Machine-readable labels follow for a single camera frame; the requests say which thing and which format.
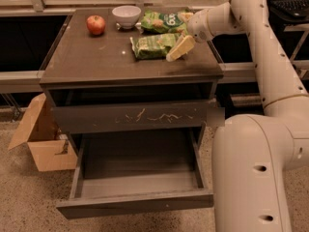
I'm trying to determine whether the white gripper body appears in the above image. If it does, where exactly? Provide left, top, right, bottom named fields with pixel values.
left=187, top=10, right=213, bottom=43

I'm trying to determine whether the green jalapeno chip bag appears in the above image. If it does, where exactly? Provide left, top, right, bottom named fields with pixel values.
left=130, top=33, right=180, bottom=60

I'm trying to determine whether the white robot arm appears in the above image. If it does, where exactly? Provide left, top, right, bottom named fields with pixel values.
left=166, top=0, right=309, bottom=232

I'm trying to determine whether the green chip bag with logo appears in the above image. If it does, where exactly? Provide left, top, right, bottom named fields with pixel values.
left=141, top=10, right=187, bottom=34

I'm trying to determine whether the dark grey drawer cabinet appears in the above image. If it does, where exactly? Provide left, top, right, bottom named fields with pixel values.
left=41, top=9, right=223, bottom=148

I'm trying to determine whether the scratched middle drawer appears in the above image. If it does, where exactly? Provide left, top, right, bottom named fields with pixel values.
left=47, top=82, right=217, bottom=134

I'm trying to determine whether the open bottom drawer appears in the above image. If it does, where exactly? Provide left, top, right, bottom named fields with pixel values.
left=57, top=128, right=213, bottom=219

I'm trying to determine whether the white ceramic bowl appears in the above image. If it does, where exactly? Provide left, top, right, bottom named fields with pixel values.
left=112, top=5, right=141, bottom=29

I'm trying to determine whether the red apple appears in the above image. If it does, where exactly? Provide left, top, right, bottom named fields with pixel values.
left=86, top=15, right=105, bottom=36

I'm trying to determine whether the black laptop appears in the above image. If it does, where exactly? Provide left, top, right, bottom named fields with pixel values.
left=268, top=0, right=309, bottom=19

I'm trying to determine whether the brown cardboard box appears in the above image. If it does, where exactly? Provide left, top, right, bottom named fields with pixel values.
left=9, top=94, right=77, bottom=172

